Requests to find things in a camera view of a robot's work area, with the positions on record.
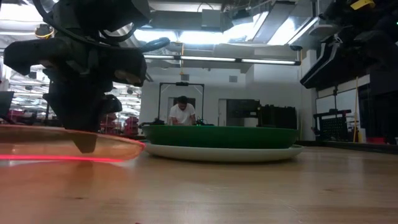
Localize large dark green plate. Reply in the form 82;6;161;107
141;124;299;149

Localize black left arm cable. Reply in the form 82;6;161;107
136;37;171;53

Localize long ceiling light bar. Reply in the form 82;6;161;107
142;54;302;66

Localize person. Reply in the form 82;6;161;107
167;95;197;126

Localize black rectangular stand frame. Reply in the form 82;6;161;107
157;82;205;125

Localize large light blue plate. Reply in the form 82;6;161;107
142;139;305;162

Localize grey ceiling box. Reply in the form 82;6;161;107
201;9;224;29

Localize black stacked crates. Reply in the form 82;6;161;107
257;105;298;130

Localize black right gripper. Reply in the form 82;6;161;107
300;0;398;90

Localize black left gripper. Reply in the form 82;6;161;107
2;36;149;154

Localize orange transparent plate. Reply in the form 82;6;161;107
0;124;146;163

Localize red storage bins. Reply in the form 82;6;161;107
102;114;141;136

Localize black cart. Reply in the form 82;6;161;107
312;108;354;142

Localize dark monitor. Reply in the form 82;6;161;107
0;91;15;118

